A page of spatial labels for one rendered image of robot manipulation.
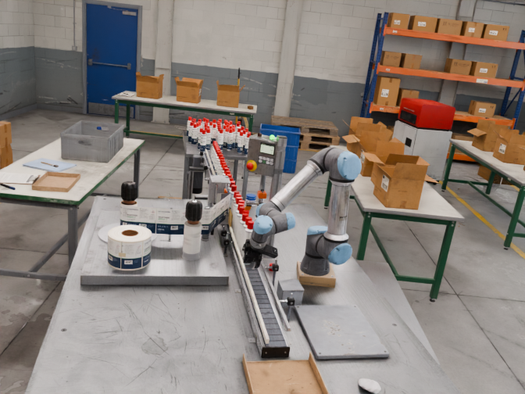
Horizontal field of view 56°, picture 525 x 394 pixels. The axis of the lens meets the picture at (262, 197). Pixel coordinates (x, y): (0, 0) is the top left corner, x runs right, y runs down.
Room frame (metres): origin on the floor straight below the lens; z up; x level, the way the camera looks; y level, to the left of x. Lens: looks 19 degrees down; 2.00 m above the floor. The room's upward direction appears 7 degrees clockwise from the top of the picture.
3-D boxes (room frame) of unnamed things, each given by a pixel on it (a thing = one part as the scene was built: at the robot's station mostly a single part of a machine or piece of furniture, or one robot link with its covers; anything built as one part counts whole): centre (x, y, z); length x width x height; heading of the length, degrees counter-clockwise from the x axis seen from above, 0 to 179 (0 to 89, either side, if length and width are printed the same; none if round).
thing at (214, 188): (2.79, 0.25, 1.01); 0.14 x 0.13 x 0.26; 13
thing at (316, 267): (2.29, -0.31, 0.92); 0.15 x 0.15 x 0.10
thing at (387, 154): (4.31, -1.13, 0.96); 0.53 x 0.45 x 0.37; 93
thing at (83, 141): (4.25, 1.53, 0.91); 0.60 x 0.40 x 0.22; 5
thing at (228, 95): (8.00, 0.70, 0.97); 0.48 x 0.47 x 0.37; 4
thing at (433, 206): (4.77, -1.16, 0.39); 2.20 x 0.80 x 0.78; 2
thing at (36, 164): (3.72, 1.69, 0.81); 0.32 x 0.24 x 0.01; 77
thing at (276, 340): (2.40, 0.07, 0.86); 1.65 x 0.08 x 0.04; 13
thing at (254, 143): (2.52, 0.01, 1.38); 0.17 x 0.10 x 0.19; 68
